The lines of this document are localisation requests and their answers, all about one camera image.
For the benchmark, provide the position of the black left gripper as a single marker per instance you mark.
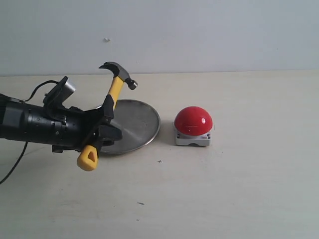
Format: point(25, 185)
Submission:
point(84, 128)

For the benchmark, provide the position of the yellow black claw hammer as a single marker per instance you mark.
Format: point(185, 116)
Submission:
point(88, 157)

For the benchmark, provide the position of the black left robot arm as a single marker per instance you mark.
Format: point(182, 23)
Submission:
point(29, 123)

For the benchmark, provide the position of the red dome push button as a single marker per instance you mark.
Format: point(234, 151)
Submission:
point(193, 125)

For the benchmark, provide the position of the round steel plate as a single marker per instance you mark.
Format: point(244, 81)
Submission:
point(139, 123)

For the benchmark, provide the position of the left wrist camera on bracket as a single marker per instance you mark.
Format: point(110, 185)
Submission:
point(59, 93)

